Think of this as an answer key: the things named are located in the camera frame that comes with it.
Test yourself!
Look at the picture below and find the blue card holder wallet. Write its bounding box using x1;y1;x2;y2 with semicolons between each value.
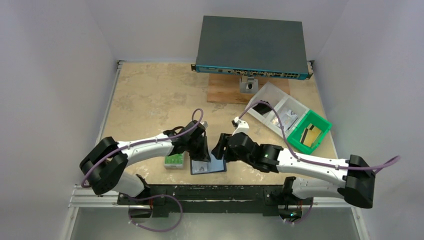
190;153;227;175

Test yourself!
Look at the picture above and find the white patterned card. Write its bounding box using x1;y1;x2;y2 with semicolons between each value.
191;161;209;175

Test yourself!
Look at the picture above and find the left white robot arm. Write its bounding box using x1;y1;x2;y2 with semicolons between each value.
79;120;211;198

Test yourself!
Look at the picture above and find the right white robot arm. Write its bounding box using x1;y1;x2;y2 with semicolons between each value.
211;132;376;209

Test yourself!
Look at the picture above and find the green card box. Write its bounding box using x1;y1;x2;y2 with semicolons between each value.
163;153;185;170

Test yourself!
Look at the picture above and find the black card in bin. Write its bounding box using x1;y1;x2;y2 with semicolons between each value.
253;100;272;116

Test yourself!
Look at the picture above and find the white blue card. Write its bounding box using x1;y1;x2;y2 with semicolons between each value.
277;108;298;131

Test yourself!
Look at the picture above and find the gold card black stripe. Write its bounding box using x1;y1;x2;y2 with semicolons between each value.
305;126;322;148

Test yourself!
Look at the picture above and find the green plastic bin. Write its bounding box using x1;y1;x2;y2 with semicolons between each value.
287;110;333;155

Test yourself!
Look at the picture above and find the clear plastic bin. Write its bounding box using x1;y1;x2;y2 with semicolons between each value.
264;96;310;138
246;82;289;123

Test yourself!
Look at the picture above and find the wooden board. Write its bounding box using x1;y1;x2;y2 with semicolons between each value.
206;73;290;104

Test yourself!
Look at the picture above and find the grey metal stand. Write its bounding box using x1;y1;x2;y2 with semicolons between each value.
239;76;259;94

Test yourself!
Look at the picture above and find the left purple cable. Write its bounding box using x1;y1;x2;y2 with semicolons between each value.
80;108;205;233

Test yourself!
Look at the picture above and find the purple cable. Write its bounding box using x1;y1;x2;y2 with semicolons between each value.
236;101;401;225
80;108;205;233

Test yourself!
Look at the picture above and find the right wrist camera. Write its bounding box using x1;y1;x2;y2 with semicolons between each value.
231;116;250;135

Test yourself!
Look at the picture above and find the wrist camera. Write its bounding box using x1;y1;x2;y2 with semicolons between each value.
200;121;208;129
231;116;250;135

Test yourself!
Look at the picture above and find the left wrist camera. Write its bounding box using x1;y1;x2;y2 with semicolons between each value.
200;121;208;129

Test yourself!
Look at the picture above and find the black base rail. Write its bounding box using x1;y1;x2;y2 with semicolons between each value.
117;184;313;218

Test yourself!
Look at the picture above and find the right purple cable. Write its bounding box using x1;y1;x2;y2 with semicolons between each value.
236;101;401;225

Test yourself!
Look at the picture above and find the blue network switch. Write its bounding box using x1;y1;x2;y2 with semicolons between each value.
191;15;313;80

